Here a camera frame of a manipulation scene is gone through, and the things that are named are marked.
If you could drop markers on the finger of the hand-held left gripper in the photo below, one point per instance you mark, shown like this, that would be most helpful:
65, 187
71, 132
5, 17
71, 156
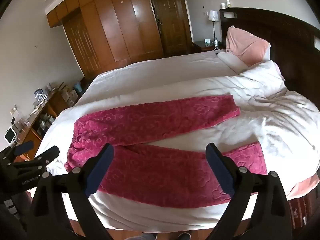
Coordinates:
46, 155
23, 148

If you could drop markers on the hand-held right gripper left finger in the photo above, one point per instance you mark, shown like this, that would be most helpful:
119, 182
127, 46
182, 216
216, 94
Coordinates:
99, 170

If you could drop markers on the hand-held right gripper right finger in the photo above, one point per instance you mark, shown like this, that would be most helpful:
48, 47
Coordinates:
220, 170

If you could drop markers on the dark red fluffy towel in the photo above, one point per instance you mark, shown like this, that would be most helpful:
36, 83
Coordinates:
150, 120

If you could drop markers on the white tablet screen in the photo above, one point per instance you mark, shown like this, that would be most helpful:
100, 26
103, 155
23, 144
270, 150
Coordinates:
10, 135

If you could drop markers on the wooden sideboard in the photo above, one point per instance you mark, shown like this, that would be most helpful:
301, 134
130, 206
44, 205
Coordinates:
47, 112

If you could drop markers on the glass kettle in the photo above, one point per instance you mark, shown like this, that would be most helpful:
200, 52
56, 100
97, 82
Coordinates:
40, 97

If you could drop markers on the light blue box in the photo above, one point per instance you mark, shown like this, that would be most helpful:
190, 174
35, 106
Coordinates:
78, 87

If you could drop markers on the person's grey shoe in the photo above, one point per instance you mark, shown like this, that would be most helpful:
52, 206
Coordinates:
183, 236

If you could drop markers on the white duvet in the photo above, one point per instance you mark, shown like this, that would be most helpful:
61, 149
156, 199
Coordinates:
275, 105

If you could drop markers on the bed with white sheet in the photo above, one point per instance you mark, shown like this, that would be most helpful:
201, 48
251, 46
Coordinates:
162, 65

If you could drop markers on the dark nightstand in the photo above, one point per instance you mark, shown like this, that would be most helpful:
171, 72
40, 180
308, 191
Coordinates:
202, 46

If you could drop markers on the pink cloth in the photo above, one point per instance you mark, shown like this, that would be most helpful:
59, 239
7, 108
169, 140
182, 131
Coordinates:
246, 45

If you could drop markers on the brown wooden wardrobe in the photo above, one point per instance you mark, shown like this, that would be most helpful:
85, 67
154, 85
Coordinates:
112, 25

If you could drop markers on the dark wooden chair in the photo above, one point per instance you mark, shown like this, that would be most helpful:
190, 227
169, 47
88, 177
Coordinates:
287, 35

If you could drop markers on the white table lamp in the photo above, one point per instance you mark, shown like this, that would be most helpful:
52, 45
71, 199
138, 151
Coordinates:
213, 16

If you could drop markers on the brown wooden door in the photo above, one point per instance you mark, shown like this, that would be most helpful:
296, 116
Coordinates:
172, 22

